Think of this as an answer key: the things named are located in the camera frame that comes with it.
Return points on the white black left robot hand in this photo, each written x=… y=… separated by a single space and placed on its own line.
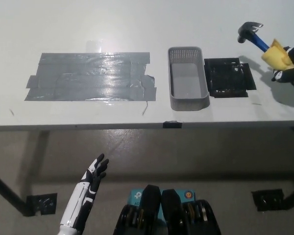
x=84 y=193

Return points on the blue hammer with yellow wrap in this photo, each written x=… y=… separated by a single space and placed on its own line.
x=276 y=56

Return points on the black tape patch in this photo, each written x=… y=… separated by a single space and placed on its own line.
x=227 y=78

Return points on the small black tape strip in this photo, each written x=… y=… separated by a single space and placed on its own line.
x=172 y=124

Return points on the grey perforated plastic basket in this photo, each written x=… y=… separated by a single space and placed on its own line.
x=186 y=80

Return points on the grey duct tape patch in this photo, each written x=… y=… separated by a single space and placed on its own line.
x=88 y=78

